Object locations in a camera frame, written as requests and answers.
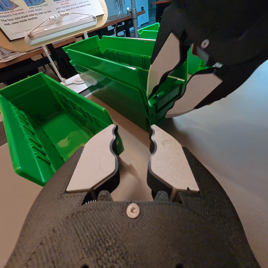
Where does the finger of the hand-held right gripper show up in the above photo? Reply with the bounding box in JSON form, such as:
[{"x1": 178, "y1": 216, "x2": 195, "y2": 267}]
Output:
[
  {"x1": 165, "y1": 72, "x2": 223, "y2": 119},
  {"x1": 147, "y1": 32, "x2": 185, "y2": 99}
]

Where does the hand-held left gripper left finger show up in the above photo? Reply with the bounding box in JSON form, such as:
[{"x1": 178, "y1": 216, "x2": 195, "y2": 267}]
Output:
[{"x1": 66, "y1": 124, "x2": 121, "y2": 194}]

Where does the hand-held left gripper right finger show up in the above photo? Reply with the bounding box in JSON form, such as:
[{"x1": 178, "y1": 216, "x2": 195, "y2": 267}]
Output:
[{"x1": 147, "y1": 125, "x2": 200, "y2": 201}]

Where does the green plastic storage bin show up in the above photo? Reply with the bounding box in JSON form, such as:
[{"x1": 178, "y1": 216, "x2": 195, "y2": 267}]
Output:
[
  {"x1": 62, "y1": 35, "x2": 188, "y2": 112},
  {"x1": 0, "y1": 72, "x2": 124, "y2": 187},
  {"x1": 69, "y1": 60, "x2": 185, "y2": 133},
  {"x1": 137, "y1": 23, "x2": 210, "y2": 75}
]

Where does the grey metal stand pole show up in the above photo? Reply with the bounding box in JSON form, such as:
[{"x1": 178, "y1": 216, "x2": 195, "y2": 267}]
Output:
[{"x1": 127, "y1": 0, "x2": 139, "y2": 38}]

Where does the grey desk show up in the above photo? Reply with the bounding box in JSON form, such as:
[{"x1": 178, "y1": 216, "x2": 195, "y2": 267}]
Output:
[{"x1": 0, "y1": 61, "x2": 268, "y2": 262}]

